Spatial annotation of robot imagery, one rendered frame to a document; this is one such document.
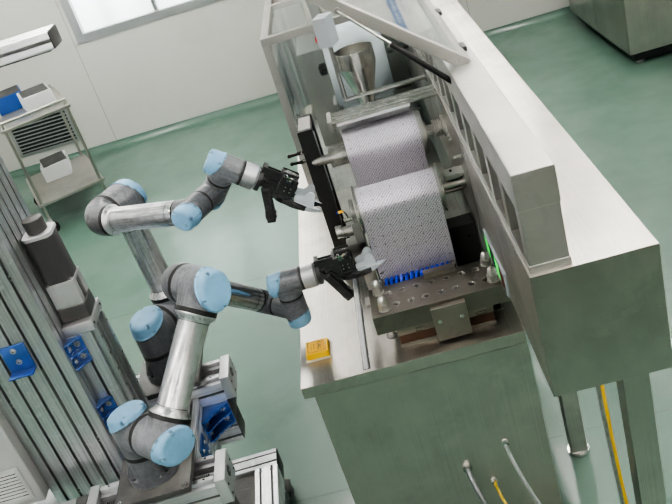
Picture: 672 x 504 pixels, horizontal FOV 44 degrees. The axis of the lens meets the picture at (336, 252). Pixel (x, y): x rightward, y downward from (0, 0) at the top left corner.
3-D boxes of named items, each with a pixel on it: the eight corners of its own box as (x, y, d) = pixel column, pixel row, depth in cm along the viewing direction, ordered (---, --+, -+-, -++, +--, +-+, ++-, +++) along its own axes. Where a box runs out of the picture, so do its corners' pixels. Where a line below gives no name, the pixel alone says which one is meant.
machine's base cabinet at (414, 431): (345, 246, 506) (302, 114, 466) (449, 217, 500) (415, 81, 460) (386, 592, 284) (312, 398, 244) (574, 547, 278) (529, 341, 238)
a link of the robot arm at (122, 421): (145, 426, 246) (126, 390, 239) (173, 437, 237) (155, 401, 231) (113, 453, 239) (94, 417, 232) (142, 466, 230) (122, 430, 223)
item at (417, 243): (381, 282, 257) (365, 230, 249) (456, 262, 255) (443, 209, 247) (381, 283, 257) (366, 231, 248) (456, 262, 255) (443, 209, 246)
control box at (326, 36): (322, 43, 288) (313, 14, 283) (339, 40, 285) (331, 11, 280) (314, 50, 282) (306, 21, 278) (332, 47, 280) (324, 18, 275)
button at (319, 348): (307, 348, 259) (305, 342, 258) (329, 342, 259) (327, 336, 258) (308, 361, 253) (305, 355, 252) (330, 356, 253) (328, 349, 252)
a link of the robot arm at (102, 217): (62, 216, 257) (183, 202, 232) (84, 198, 265) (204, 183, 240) (79, 248, 262) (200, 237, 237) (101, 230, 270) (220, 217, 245)
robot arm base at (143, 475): (127, 496, 236) (113, 470, 232) (133, 459, 250) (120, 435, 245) (178, 481, 236) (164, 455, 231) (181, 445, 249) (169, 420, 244)
